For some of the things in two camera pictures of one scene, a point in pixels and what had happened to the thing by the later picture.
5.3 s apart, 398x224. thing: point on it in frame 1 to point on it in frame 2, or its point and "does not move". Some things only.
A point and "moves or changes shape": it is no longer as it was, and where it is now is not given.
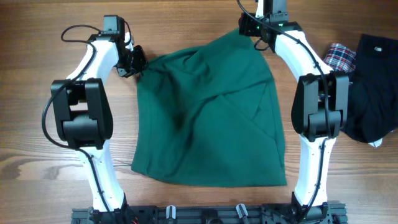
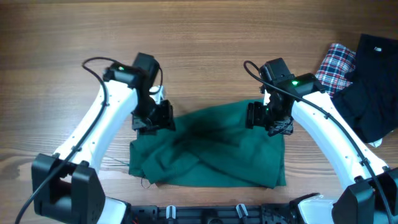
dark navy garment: (372, 111) does not move
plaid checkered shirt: (341, 58) does not move
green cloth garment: (209, 116) moves or changes shape
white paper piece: (376, 144) does not move
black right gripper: (246, 28) to (259, 116)
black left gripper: (142, 60) to (165, 120)
